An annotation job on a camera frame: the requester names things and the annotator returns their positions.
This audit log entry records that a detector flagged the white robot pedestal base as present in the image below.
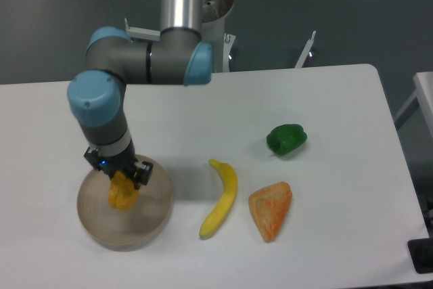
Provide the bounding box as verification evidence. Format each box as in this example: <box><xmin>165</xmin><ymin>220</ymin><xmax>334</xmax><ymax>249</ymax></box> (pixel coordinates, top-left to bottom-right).
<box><xmin>122</xmin><ymin>0</ymin><xmax>317</xmax><ymax>73</ymax></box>

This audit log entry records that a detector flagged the orange sandwich wedge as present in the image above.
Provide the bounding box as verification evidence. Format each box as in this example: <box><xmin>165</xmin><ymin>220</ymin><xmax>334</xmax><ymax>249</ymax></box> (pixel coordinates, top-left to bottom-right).
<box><xmin>248</xmin><ymin>181</ymin><xmax>293</xmax><ymax>243</ymax></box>

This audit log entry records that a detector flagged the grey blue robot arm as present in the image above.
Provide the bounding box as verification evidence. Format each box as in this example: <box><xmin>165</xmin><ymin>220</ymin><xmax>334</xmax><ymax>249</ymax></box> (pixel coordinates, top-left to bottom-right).
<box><xmin>67</xmin><ymin>0</ymin><xmax>213</xmax><ymax>189</ymax></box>

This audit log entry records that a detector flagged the yellow banana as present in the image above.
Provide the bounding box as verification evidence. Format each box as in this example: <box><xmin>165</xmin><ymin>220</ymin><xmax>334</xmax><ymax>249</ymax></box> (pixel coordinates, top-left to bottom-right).
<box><xmin>199</xmin><ymin>159</ymin><xmax>238</xmax><ymax>240</ymax></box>

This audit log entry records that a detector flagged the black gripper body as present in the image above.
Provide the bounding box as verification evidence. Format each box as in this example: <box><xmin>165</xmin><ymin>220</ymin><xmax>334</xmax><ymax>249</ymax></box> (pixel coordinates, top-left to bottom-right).
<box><xmin>84</xmin><ymin>142</ymin><xmax>137</xmax><ymax>181</ymax></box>

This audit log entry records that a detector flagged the green pepper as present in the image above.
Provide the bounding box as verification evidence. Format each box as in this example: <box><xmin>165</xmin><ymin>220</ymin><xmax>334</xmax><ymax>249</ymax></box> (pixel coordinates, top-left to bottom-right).
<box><xmin>266</xmin><ymin>124</ymin><xmax>308</xmax><ymax>156</ymax></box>

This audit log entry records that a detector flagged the beige round plate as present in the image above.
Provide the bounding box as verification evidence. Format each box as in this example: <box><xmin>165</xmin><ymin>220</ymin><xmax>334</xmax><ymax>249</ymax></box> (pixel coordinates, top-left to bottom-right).
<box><xmin>76</xmin><ymin>155</ymin><xmax>173</xmax><ymax>251</ymax></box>

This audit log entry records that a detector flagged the white side table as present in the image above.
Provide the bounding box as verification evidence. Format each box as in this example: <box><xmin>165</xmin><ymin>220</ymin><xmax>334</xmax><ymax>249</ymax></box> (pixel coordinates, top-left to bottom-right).
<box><xmin>393</xmin><ymin>72</ymin><xmax>432</xmax><ymax>134</ymax></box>

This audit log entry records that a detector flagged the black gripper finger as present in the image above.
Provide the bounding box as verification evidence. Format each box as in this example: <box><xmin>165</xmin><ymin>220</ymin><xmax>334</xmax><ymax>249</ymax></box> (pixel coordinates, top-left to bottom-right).
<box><xmin>132</xmin><ymin>161</ymin><xmax>154</xmax><ymax>190</ymax></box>

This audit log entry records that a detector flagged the black device at table edge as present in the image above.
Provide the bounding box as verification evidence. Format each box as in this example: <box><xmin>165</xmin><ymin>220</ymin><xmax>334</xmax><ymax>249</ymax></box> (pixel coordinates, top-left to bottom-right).
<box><xmin>407</xmin><ymin>238</ymin><xmax>432</xmax><ymax>274</ymax></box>

